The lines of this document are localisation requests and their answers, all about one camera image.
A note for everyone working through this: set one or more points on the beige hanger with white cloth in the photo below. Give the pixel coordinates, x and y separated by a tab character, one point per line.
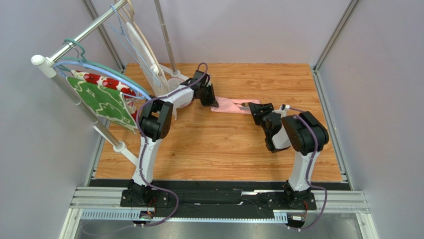
129	13

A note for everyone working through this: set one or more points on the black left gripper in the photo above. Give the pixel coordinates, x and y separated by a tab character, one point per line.
212	99

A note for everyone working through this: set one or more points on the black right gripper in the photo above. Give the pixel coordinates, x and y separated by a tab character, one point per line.
261	110

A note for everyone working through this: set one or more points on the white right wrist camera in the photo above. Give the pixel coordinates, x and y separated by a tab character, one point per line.
283	110

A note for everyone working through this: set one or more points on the pink cloth napkin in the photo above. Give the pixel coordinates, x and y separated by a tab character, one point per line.
227	105

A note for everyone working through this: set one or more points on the teal plastic hanger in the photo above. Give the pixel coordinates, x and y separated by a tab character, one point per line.
80	56

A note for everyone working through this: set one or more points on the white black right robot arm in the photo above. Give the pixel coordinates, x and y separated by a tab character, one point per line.
304	133

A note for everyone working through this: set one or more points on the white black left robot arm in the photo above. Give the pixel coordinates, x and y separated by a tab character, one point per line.
154	124

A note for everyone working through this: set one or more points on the red floral white cloth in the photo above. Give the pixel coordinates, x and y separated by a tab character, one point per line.
109	83

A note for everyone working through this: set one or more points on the light blue thin hanger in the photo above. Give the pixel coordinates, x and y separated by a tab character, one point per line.
136	46

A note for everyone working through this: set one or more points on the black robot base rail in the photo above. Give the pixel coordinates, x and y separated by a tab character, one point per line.
216	199

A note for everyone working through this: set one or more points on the blue plastic hanger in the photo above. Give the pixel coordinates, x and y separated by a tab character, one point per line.
111	73

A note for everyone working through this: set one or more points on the green patterned cloth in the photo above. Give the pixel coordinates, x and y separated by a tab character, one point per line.
104	102

